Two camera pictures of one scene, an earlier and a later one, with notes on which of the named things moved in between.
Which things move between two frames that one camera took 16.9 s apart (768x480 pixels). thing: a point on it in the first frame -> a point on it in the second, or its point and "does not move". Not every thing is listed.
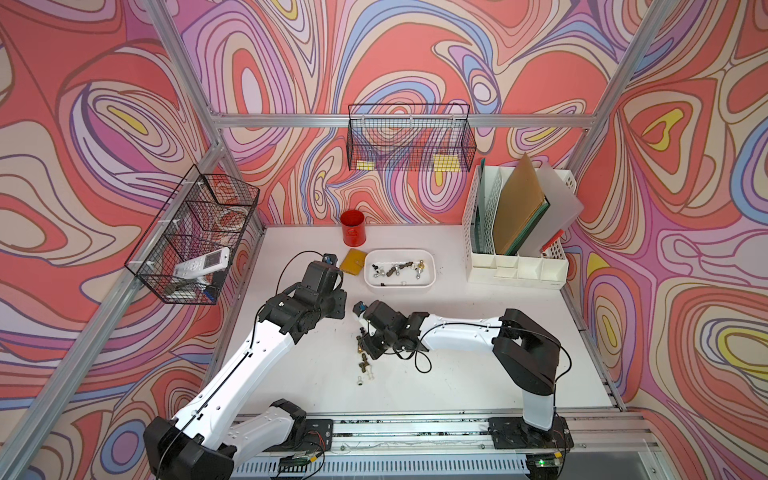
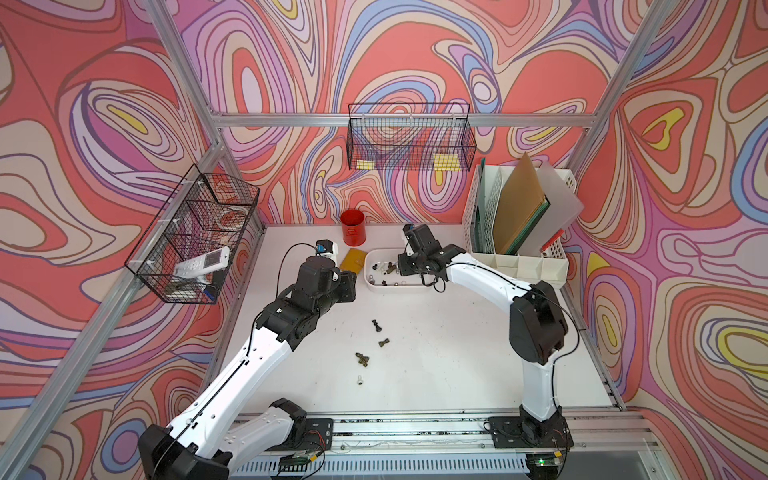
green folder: [529, 228] does not move
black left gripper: [339, 297] does not move
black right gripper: [369, 346] -> [403, 264]
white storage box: [400, 268] does not move
